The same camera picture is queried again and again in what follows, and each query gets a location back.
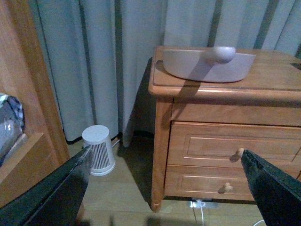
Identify pink plastic dustpan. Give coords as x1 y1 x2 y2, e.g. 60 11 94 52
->
163 47 255 83

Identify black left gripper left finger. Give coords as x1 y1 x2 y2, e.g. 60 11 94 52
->
0 147 92 226

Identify upper drawer wooden knob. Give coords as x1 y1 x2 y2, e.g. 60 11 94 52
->
230 148 245 162

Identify floor power socket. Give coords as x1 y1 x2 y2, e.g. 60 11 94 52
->
187 201 219 209

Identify white power cable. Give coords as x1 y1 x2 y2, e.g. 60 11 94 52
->
192 200 265 226

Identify checkered bed sheet mattress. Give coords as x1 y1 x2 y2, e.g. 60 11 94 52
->
0 93 24 166

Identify drawer wooden knob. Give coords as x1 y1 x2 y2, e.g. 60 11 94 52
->
230 148 245 162
218 183 233 194

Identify light blue curtain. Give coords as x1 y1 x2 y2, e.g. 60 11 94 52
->
29 0 301 145

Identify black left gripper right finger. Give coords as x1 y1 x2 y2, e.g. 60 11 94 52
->
241 150 301 226

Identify wooden nightstand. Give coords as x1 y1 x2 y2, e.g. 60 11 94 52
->
149 46 301 212

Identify wooden bed frame headboard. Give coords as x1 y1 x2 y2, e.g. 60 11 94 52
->
0 0 70 205

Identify lower drawer wooden knob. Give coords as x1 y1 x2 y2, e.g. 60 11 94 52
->
218 183 233 194

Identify white cylindrical air purifier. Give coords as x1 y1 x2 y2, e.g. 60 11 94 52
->
82 125 116 176

